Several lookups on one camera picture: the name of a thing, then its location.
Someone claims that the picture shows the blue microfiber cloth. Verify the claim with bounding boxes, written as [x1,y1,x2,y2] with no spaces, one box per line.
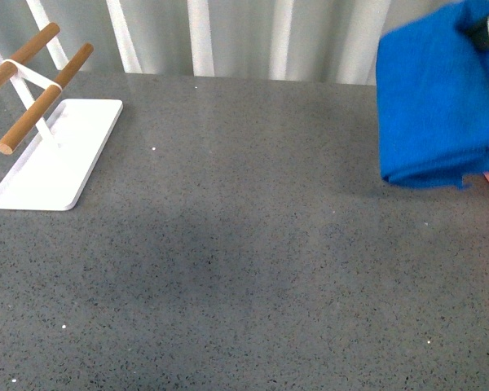
[376,1,489,188]

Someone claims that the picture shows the white pleated curtain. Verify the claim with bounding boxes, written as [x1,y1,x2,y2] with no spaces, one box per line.
[0,0,440,85]

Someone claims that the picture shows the white towel rack stand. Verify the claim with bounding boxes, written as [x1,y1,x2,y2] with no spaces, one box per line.
[0,59,124,212]

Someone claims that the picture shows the right wooden rack rod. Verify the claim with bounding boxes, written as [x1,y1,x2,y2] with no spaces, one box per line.
[0,42,94,155]

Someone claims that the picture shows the wooden rack rod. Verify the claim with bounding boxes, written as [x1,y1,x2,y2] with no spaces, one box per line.
[0,22,60,87]
[0,42,94,155]

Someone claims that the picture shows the left wooden rack rod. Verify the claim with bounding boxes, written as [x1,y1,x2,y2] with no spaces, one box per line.
[0,22,60,87]

